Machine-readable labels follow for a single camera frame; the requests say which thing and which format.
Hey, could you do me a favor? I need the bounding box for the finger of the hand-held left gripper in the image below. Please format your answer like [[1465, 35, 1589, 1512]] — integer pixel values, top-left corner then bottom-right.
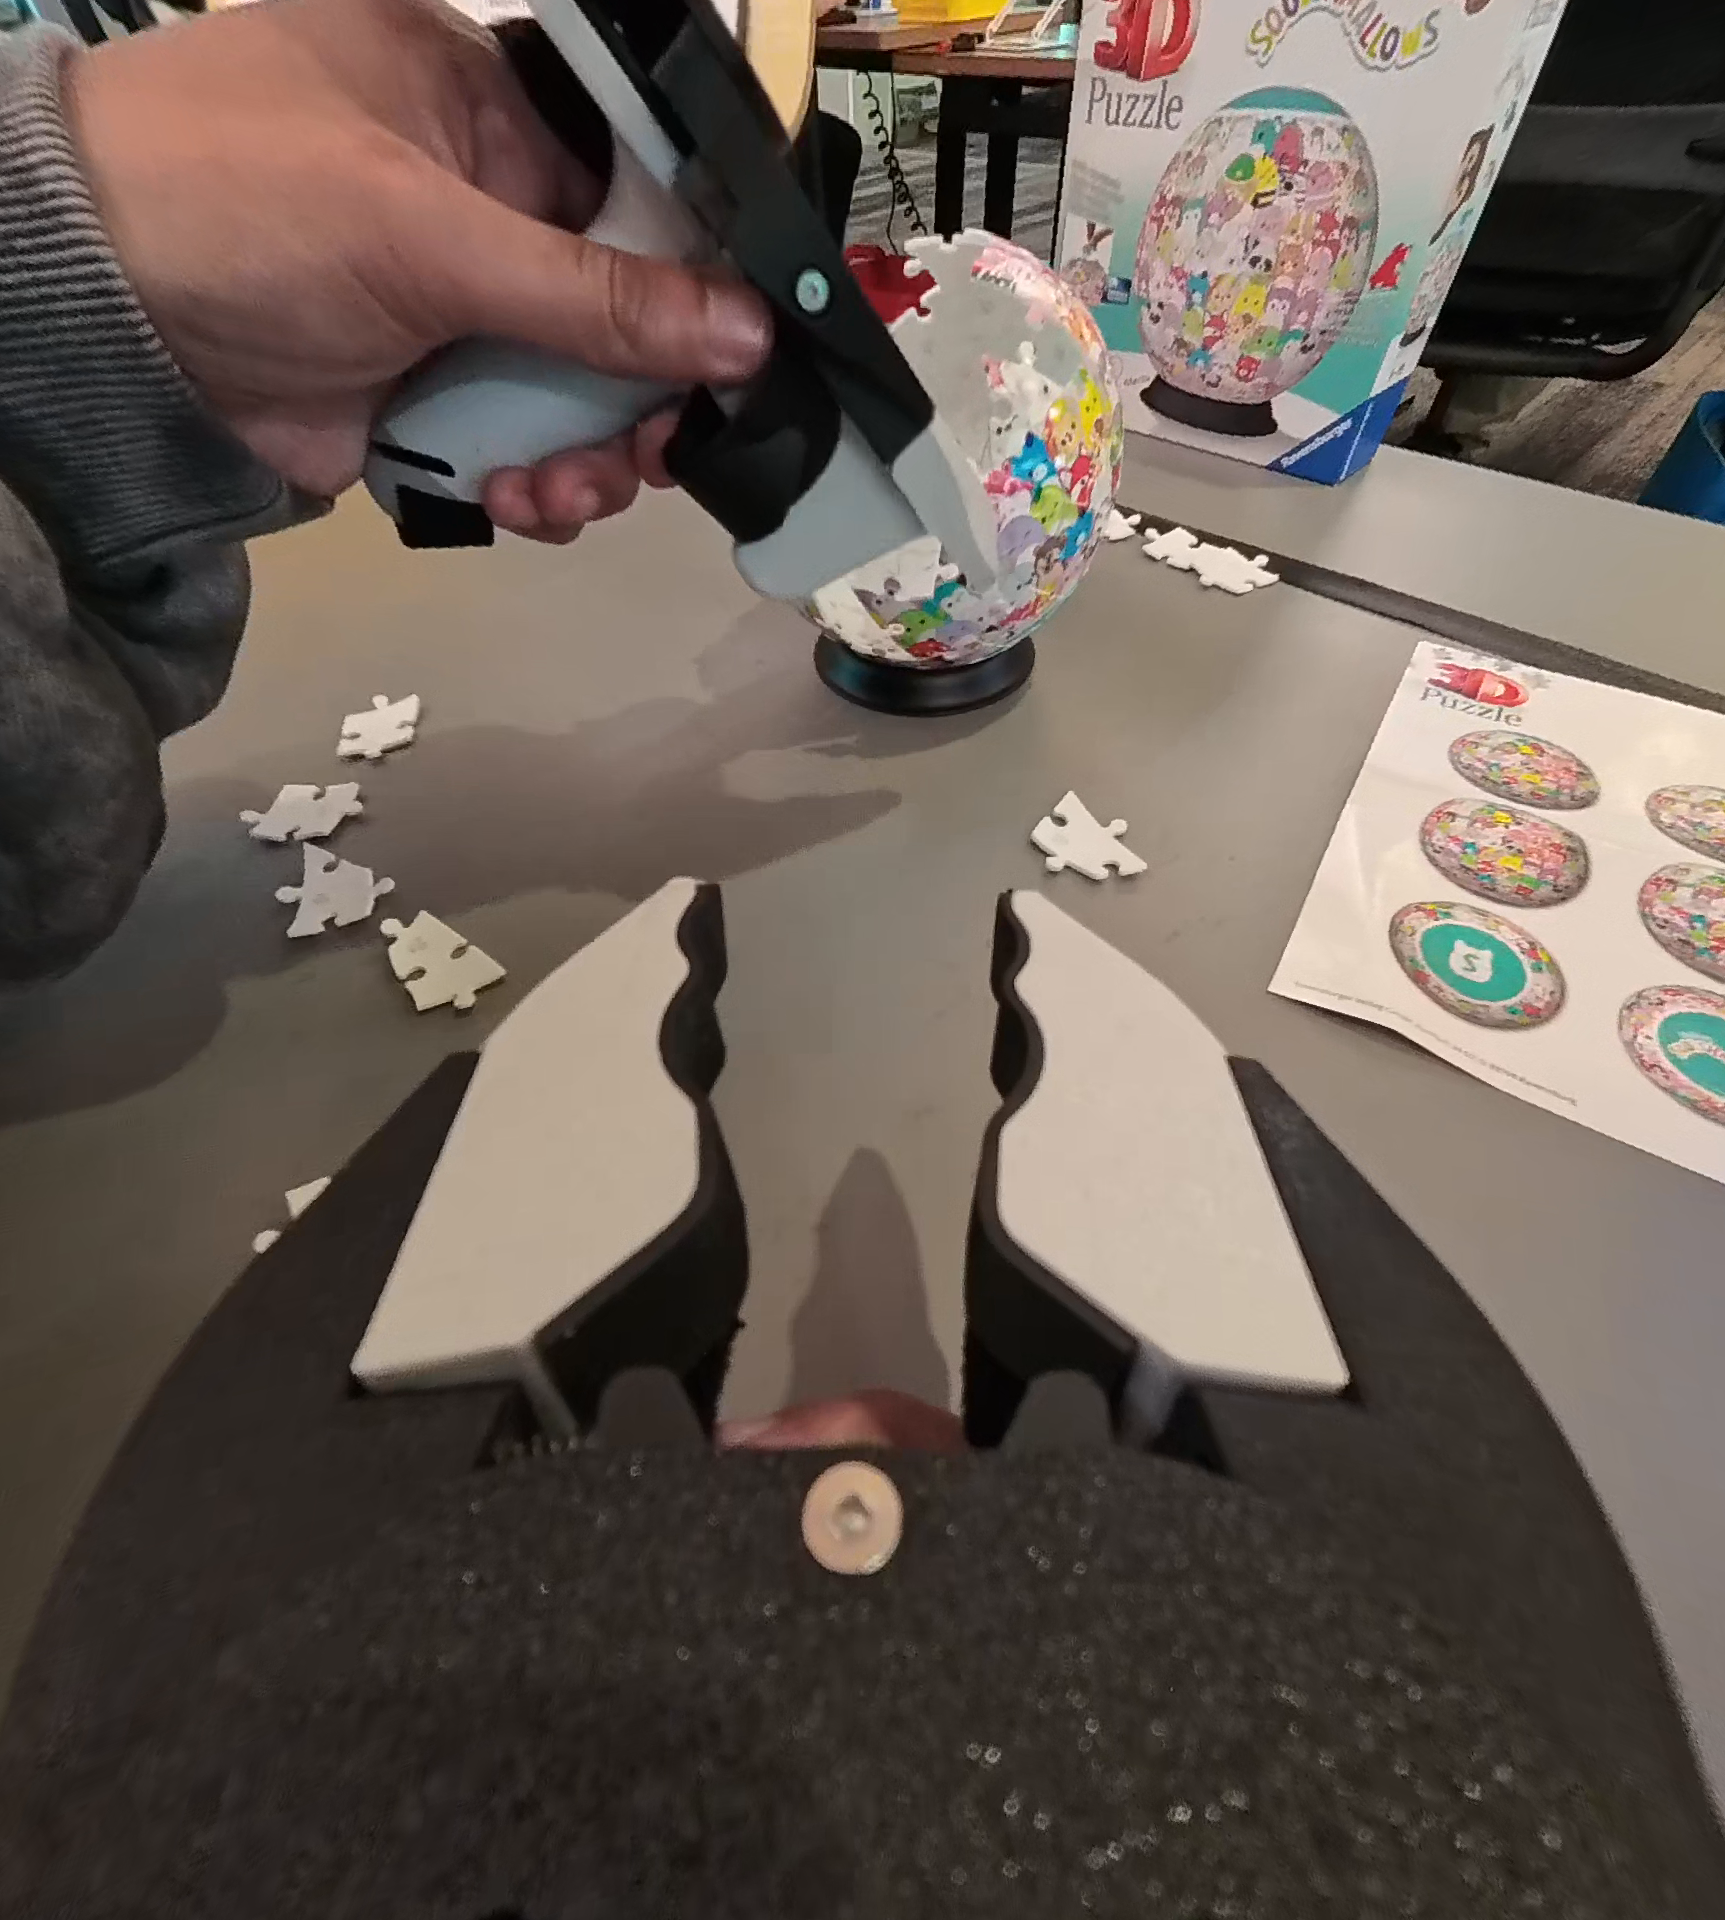
[[737, 419, 1009, 611]]

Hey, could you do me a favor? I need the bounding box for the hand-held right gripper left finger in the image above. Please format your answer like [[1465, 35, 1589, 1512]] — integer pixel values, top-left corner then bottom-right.
[[351, 875, 751, 1397]]

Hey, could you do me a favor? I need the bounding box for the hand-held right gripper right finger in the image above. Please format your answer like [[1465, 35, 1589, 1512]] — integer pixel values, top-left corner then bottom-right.
[[969, 887, 1353, 1404]]

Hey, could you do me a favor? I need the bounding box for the black ball stand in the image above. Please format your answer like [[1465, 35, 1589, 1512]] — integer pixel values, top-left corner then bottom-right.
[[814, 623, 1041, 715]]

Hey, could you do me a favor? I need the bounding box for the colourful puzzle ball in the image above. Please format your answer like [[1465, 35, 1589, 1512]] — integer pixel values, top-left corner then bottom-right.
[[802, 231, 1129, 668]]

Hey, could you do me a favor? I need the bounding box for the person's left forearm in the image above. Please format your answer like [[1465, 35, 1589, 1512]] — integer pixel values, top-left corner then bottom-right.
[[0, 29, 323, 1052]]

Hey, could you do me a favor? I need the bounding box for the teal puzzle box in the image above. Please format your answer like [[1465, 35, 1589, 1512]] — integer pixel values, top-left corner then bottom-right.
[[1059, 0, 1569, 482]]

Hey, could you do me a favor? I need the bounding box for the puzzle instruction leaflet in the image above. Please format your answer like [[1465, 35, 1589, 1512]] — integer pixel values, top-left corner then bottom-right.
[[1270, 640, 1725, 1218]]

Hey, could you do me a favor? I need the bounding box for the person's left hand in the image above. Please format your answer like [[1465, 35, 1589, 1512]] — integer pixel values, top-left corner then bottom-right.
[[67, 0, 781, 548]]

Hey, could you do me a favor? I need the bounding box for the black office chair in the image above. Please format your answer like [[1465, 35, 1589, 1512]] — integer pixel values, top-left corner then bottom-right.
[[1418, 0, 1725, 378]]

